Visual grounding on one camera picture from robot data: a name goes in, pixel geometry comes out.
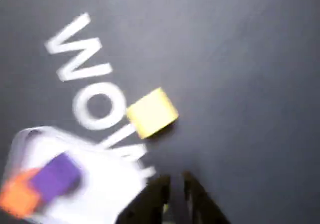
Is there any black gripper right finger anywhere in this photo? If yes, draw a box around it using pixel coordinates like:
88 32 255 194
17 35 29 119
181 170 231 224

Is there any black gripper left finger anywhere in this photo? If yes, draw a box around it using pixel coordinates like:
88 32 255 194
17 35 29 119
116 174 172 224

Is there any yellow cube block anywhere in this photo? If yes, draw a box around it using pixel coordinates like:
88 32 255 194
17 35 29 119
126 87 180 139

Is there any white rectangular tray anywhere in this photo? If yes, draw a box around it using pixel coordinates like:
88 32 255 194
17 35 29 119
4 125 157 224

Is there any purple cube block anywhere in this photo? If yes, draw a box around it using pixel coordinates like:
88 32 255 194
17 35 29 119
29 152 84 204

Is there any orange cube block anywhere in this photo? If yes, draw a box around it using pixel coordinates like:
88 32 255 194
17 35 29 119
0 168 43 216

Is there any black mat with WOWROBO print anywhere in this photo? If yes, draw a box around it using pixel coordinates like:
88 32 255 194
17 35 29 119
0 0 320 224

